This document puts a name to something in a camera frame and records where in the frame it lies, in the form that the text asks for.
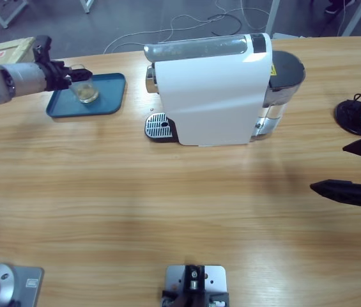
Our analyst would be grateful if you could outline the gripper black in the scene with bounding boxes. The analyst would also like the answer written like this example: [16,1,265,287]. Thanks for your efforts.
[41,60,93,93]

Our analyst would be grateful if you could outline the clear drinking glass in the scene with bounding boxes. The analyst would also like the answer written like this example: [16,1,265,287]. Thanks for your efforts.
[70,76,100,104]

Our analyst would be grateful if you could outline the white capsule coffee machine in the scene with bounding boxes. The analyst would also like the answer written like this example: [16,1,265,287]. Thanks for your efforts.
[143,31,306,148]

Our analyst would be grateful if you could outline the black desk lamp base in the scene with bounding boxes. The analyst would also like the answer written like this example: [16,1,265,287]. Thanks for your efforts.
[334,63,361,137]

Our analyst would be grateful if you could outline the teal plastic tray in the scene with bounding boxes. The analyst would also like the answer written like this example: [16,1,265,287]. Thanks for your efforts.
[45,72,127,119]

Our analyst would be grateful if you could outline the wooden crate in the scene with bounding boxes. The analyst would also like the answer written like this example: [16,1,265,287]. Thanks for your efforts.
[0,36,37,67]

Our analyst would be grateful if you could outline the white metal table leg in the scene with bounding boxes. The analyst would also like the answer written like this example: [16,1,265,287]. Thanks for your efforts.
[341,0,361,38]
[265,0,280,36]

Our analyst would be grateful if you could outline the black white sneaker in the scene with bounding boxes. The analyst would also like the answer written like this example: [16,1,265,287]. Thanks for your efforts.
[325,0,357,13]

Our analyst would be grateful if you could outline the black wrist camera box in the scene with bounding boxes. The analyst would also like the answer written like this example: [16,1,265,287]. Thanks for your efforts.
[32,34,52,65]

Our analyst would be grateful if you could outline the white metal table frame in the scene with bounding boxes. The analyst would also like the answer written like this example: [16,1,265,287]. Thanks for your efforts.
[79,0,97,14]
[0,0,29,29]

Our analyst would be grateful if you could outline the thin white floor cable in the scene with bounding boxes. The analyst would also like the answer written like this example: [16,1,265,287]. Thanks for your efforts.
[103,0,242,55]
[240,0,270,30]

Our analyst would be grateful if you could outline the black floor cable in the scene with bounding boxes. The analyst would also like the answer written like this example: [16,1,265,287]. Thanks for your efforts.
[209,13,243,36]

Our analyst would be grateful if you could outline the centre metal mount plate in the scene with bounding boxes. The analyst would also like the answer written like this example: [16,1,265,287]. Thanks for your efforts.
[160,264,231,307]

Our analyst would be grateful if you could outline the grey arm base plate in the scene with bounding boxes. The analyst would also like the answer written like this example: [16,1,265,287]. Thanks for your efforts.
[0,262,45,307]

